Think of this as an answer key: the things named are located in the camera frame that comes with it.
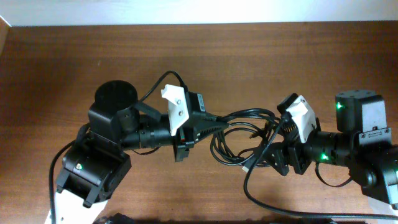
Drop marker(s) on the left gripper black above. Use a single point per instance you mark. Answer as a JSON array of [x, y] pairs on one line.
[[186, 136]]

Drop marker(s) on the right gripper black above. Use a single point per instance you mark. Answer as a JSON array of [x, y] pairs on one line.
[[296, 158]]

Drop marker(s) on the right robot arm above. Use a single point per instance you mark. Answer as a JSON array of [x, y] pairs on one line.
[[362, 143]]

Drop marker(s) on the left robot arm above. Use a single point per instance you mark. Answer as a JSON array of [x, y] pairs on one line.
[[95, 163]]

